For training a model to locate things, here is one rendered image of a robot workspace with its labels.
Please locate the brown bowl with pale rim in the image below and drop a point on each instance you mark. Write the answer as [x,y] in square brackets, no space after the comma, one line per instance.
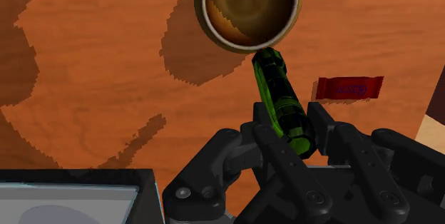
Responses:
[248,9]

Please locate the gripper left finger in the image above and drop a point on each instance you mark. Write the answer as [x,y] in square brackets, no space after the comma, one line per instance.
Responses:
[278,167]

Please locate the green cylindrical bottle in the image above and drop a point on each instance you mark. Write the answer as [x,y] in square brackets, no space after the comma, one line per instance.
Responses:
[283,101]

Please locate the red snack wrapper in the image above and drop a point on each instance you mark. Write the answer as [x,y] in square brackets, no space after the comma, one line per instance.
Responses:
[349,87]

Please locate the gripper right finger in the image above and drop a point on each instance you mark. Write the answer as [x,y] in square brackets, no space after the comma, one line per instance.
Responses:
[365,160]

